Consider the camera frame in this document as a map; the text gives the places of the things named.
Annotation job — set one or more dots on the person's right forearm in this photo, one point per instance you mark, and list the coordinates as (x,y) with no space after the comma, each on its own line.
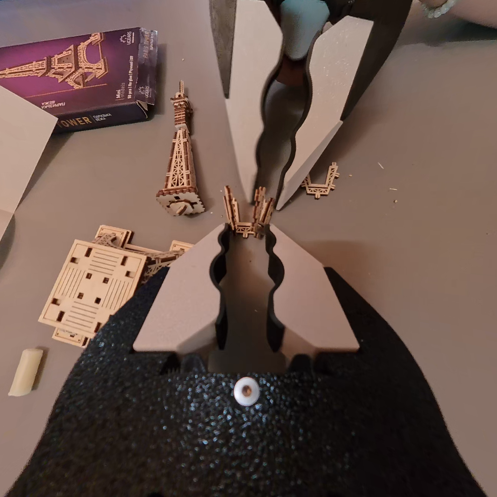
(477,9)

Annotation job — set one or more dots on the wooden tower spire model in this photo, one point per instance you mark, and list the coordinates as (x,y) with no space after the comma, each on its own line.
(180,163)

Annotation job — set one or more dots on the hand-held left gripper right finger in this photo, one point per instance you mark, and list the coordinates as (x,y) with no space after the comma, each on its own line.
(310,303)

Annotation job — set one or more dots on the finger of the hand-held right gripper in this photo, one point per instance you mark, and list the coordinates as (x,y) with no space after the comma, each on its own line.
(337,70)
(248,58)

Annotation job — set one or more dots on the folded instruction leaflet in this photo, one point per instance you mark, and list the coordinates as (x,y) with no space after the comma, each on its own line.
(19,155)

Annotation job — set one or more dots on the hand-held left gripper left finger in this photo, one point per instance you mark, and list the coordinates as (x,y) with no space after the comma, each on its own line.
(182,303)

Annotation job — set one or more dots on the pale wax stick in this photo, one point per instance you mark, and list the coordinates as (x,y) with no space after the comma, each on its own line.
(25,372)

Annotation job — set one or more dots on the wooden tower base model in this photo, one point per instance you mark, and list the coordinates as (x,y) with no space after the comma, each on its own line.
(89,287)

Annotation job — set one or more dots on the purple puzzle box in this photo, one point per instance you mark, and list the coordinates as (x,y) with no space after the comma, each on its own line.
(77,77)

